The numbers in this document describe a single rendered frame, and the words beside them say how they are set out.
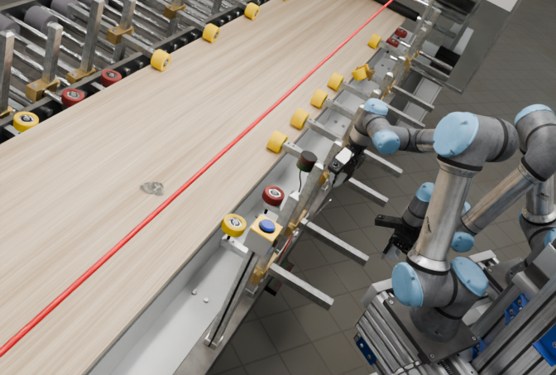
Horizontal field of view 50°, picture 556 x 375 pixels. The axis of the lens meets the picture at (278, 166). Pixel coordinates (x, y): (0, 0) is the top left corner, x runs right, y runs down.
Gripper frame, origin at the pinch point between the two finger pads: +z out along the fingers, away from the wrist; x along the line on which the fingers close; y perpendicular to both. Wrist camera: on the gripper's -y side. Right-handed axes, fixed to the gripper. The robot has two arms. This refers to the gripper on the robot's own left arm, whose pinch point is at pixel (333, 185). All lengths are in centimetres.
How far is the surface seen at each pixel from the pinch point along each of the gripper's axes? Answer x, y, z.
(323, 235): -6.5, -1.2, 19.3
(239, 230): 10.3, -32.8, 14.6
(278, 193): 15.6, -4.7, 14.9
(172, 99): 78, -2, 15
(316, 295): -20.8, -23.0, 22.9
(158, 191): 38, -45, 14
